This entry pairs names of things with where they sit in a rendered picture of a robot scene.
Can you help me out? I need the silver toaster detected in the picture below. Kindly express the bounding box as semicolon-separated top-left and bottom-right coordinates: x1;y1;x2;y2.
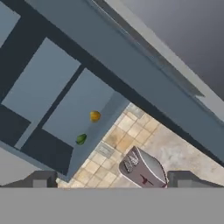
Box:
118;145;170;189

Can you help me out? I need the blue-grey cabinet body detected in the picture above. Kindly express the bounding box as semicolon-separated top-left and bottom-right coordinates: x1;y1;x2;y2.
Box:
0;0;131;184

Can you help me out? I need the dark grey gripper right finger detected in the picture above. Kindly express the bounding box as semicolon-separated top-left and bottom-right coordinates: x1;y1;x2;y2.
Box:
167;170;224;188

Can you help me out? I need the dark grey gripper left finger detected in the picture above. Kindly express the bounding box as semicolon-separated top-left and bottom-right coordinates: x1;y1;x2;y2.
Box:
2;170;59;188

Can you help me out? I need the grey wall socket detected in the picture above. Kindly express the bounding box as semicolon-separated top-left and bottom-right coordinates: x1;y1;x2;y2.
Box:
95;141;115;159

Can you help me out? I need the open blue-grey cabinet door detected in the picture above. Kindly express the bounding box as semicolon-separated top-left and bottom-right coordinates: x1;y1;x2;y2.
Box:
24;0;224;169

